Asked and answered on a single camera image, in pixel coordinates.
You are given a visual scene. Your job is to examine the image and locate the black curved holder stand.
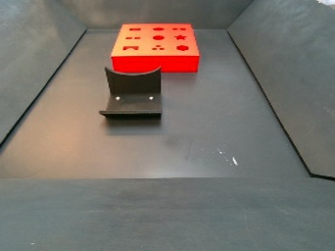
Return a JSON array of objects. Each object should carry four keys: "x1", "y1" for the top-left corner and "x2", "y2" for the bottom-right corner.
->
[{"x1": 100, "y1": 68, "x2": 163, "y2": 118}]

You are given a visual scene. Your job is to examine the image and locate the red shape-sorter block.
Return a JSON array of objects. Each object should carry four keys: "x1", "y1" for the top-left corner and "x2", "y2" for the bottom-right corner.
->
[{"x1": 110, "y1": 24, "x2": 201, "y2": 73}]

